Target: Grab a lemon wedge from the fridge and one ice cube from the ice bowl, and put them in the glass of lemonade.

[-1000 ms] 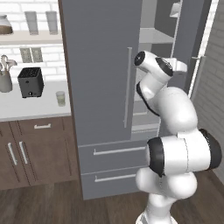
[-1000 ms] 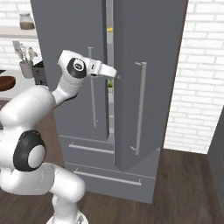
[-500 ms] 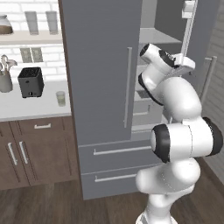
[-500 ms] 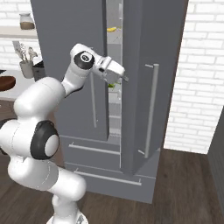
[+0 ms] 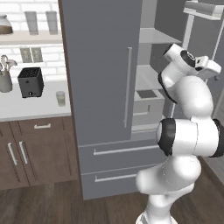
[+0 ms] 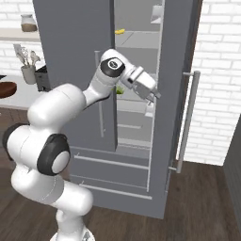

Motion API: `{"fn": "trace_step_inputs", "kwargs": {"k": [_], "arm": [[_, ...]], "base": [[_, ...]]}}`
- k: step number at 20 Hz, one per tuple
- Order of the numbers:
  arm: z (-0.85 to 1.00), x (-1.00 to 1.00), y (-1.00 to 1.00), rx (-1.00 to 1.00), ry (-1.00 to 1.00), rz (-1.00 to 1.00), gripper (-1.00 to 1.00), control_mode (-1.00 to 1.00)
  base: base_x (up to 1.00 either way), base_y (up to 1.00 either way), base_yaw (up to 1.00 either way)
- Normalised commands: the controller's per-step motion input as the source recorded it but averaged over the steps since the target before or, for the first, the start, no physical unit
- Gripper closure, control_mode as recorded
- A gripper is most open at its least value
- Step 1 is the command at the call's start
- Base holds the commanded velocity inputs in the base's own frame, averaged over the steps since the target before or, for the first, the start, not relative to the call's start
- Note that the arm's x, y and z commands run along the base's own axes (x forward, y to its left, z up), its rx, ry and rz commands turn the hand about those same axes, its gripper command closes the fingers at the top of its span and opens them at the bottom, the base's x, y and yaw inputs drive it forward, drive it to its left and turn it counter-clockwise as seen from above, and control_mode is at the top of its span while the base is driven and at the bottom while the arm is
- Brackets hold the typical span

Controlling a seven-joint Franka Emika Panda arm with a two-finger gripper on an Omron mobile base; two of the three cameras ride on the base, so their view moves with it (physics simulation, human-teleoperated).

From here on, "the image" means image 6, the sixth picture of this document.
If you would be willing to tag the glass jar with brown contents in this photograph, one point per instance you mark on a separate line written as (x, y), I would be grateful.
(28, 23)

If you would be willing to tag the pale wall shelf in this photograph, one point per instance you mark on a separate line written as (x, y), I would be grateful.
(19, 34)

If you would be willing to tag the small white container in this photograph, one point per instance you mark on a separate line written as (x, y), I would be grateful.
(149, 109)

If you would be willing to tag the white carton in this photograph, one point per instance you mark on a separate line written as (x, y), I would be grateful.
(157, 14)

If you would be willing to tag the grey ladle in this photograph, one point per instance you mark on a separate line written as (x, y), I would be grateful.
(34, 57)

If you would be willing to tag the black toaster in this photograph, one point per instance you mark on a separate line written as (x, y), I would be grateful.
(43, 80)

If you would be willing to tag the grey fridge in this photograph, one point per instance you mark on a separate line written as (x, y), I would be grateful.
(135, 56)

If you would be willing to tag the black flat object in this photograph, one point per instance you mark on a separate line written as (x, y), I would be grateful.
(2, 77)

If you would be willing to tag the grey utensil pot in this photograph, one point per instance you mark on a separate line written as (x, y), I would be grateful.
(28, 74)

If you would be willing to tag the brown wooden bowl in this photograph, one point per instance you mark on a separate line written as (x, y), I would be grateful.
(7, 89)

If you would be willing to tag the grey open fridge door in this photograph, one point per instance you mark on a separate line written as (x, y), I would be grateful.
(175, 47)

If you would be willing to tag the green vegetable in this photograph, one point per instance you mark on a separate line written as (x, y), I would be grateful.
(120, 90)

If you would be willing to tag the yellow lemon wedge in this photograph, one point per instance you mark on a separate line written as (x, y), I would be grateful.
(120, 31)

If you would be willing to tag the grey fridge drawer front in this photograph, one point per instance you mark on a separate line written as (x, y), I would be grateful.
(109, 150)
(113, 177)

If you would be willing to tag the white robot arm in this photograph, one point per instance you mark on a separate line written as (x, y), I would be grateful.
(47, 125)

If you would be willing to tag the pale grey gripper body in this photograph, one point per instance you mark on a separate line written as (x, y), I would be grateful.
(145, 84)

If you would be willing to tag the dark grey cabinet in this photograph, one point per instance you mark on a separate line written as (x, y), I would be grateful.
(233, 175)

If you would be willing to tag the grey closed fridge door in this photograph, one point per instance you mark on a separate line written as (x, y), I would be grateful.
(72, 37)

